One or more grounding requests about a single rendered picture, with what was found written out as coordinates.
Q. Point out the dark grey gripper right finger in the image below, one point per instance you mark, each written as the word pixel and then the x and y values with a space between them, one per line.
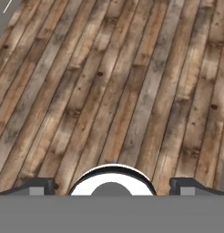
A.
pixel 183 185

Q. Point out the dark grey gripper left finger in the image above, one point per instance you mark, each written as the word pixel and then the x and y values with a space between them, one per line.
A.
pixel 41 185

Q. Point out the white and black round disc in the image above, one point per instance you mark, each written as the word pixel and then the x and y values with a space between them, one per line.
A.
pixel 112 179

